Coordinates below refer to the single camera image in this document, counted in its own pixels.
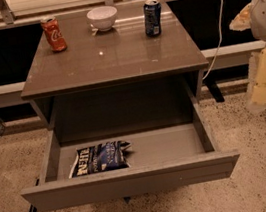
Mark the grey cabinet counter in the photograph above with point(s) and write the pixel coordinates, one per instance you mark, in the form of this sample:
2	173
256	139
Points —
125	53

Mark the grey open top drawer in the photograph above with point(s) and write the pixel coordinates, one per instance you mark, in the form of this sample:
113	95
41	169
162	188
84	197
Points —
168	145

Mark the blue chip bag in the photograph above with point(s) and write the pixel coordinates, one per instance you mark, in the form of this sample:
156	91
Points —
100	158

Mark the white bowl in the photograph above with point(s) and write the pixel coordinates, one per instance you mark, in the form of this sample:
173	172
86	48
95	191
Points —
102	18

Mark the blue soda can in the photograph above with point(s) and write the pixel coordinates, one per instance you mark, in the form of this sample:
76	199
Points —
152	11

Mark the red soda can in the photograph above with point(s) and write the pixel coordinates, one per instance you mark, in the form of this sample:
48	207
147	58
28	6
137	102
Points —
53	34

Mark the yellow foam padded gripper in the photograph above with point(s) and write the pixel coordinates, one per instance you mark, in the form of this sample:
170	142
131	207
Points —
256	92

